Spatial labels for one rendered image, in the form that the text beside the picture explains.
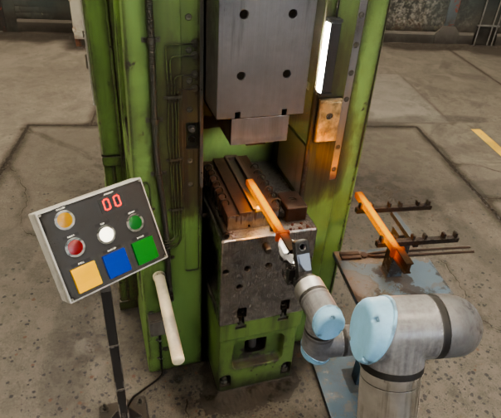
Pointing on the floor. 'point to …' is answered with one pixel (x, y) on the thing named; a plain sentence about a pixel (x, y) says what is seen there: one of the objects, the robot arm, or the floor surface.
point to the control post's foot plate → (137, 408)
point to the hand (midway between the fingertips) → (284, 238)
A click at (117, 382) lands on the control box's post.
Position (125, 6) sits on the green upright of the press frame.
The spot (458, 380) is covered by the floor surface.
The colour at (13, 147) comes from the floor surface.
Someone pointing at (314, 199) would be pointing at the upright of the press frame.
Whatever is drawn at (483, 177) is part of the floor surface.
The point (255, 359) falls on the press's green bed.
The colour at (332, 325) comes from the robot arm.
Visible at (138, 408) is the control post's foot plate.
